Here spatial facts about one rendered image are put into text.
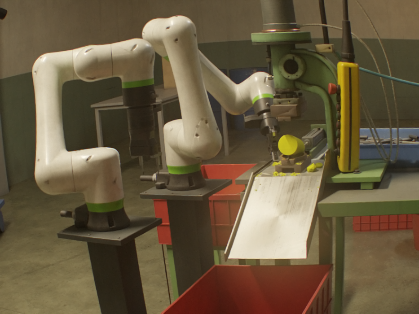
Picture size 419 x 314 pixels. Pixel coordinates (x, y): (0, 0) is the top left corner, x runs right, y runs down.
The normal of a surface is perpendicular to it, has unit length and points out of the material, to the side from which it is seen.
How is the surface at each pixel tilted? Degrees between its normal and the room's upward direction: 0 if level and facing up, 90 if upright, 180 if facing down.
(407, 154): 100
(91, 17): 90
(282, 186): 30
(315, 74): 90
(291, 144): 74
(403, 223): 90
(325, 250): 90
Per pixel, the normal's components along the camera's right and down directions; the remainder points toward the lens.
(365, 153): -0.34, 0.36
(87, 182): 0.19, 0.52
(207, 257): 0.90, 0.00
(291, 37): 0.20, 0.16
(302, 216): -0.25, -0.75
